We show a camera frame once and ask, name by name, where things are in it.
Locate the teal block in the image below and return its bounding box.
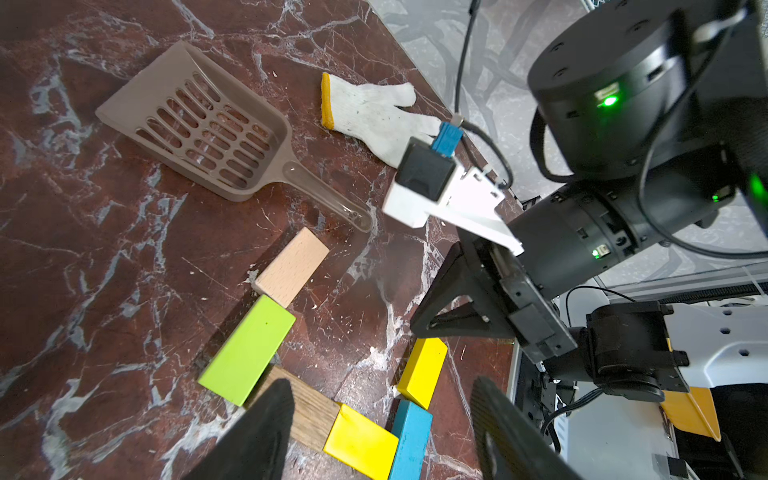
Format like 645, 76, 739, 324
389, 400, 433, 480

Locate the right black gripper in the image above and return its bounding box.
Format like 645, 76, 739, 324
410, 237, 578, 363

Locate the yellow block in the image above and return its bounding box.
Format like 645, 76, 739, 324
323, 404, 399, 480
397, 338, 448, 410

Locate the brown slotted wooden tray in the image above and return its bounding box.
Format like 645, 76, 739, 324
96, 41, 372, 232

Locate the yellow block front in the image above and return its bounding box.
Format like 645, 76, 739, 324
323, 404, 399, 480

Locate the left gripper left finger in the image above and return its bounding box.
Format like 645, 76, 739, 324
186, 379, 295, 479

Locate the tan wooden block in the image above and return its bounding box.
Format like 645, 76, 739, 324
251, 228, 329, 308
243, 365, 340, 452

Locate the light green block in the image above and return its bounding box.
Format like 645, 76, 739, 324
198, 295, 295, 407

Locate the white glove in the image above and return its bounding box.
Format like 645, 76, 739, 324
321, 72, 442, 168

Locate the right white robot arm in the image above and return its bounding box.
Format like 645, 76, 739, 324
410, 1, 767, 403

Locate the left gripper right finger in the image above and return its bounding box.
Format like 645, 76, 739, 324
470, 376, 579, 480

